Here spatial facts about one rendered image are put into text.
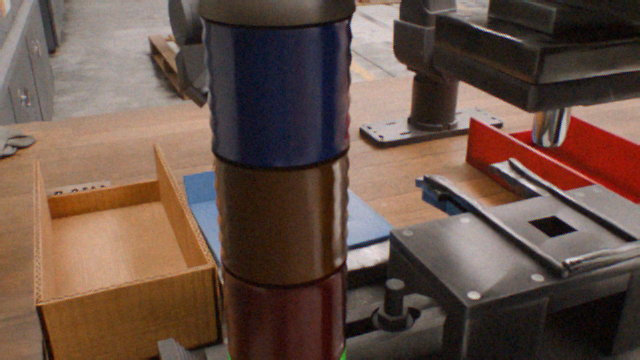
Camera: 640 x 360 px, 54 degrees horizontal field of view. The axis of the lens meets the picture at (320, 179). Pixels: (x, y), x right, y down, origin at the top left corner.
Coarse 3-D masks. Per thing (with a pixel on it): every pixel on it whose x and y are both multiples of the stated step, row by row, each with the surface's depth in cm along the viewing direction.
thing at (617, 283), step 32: (416, 288) 44; (608, 288) 43; (448, 320) 40; (480, 320) 39; (512, 320) 40; (544, 320) 42; (576, 320) 49; (608, 320) 46; (448, 352) 41; (480, 352) 40; (512, 352) 42; (608, 352) 46
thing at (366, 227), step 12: (348, 192) 65; (348, 204) 63; (360, 204) 63; (360, 216) 61; (372, 216) 61; (348, 228) 59; (360, 228) 59; (372, 228) 59; (384, 228) 59; (348, 240) 57; (360, 240) 57; (372, 240) 57
